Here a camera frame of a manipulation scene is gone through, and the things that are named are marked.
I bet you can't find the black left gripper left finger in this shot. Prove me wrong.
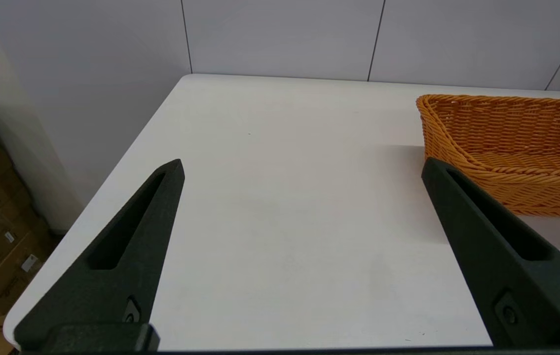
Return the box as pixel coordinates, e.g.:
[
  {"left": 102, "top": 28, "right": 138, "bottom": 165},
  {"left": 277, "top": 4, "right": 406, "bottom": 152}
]
[{"left": 13, "top": 159, "right": 185, "bottom": 352}]

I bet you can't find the orange wicker basket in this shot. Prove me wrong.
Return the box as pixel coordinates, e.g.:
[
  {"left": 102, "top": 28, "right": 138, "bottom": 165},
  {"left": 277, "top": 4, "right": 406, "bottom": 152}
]
[{"left": 416, "top": 94, "right": 560, "bottom": 220}]

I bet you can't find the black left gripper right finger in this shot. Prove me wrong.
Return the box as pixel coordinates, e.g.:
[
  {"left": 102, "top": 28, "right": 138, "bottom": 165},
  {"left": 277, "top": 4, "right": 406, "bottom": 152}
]
[{"left": 421, "top": 158, "right": 560, "bottom": 348}]

